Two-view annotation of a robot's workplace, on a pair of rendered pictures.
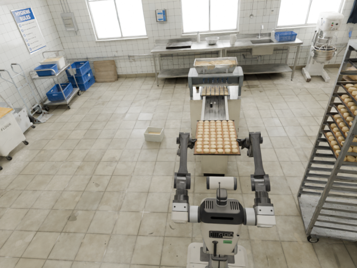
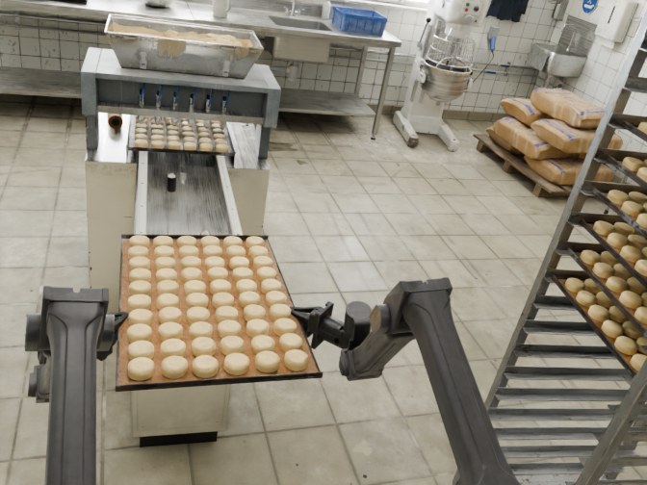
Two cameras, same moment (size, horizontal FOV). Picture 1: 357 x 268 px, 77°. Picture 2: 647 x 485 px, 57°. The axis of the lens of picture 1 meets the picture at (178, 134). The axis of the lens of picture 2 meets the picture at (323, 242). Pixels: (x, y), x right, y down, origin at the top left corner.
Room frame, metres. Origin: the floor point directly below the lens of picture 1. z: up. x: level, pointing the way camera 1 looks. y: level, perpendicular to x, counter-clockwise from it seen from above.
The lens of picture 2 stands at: (0.64, 0.00, 1.86)
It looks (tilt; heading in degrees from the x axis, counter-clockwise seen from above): 30 degrees down; 330
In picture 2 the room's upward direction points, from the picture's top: 11 degrees clockwise
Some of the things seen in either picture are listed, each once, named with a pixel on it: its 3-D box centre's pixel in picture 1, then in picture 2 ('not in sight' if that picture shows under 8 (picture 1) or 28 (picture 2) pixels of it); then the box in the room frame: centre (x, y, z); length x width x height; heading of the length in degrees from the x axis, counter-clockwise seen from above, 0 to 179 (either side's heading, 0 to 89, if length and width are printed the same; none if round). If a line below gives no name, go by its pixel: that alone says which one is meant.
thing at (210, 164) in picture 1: (214, 136); (180, 296); (2.48, -0.49, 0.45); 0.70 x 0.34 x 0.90; 169
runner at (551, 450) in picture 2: (335, 190); (557, 450); (1.50, -1.57, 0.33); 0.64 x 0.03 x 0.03; 74
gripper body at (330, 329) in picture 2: (246, 144); (330, 329); (1.57, -0.60, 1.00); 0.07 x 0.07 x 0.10; 35
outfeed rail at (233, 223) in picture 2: (224, 88); (213, 133); (3.06, -0.75, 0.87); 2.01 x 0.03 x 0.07; 169
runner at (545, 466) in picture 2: (332, 195); (549, 468); (1.50, -1.57, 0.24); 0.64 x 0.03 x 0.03; 74
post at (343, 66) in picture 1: (319, 136); (537, 293); (1.61, -1.29, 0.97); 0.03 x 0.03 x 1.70; 74
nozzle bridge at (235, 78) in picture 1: (214, 83); (181, 110); (2.97, -0.58, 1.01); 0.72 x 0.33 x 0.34; 79
